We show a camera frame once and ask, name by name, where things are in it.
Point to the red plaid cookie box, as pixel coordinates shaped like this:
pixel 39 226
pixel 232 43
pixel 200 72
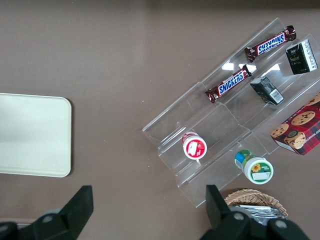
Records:
pixel 300 130

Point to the green lid cup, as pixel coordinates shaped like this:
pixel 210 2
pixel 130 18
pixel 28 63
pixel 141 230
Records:
pixel 257 170

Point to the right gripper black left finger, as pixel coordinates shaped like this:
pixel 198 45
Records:
pixel 75 215

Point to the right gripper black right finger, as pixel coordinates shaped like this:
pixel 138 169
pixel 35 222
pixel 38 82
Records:
pixel 220 215

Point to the beige plastic tray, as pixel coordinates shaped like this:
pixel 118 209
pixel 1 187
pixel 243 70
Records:
pixel 32 135

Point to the dark box with white side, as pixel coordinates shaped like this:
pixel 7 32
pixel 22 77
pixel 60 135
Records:
pixel 300 58

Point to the aluminium foil container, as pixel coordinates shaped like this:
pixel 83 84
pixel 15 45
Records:
pixel 262 212

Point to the Snickers chocolate bar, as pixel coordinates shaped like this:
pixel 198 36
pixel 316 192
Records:
pixel 230 83
pixel 271 43

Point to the small dark green box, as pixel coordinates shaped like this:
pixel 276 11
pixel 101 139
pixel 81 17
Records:
pixel 266 91

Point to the light wicker basket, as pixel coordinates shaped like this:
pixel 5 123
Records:
pixel 252 196

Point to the clear acrylic stepped stand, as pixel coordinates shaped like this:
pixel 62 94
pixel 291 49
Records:
pixel 225 122

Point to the red lid cup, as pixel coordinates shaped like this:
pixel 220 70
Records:
pixel 195 148

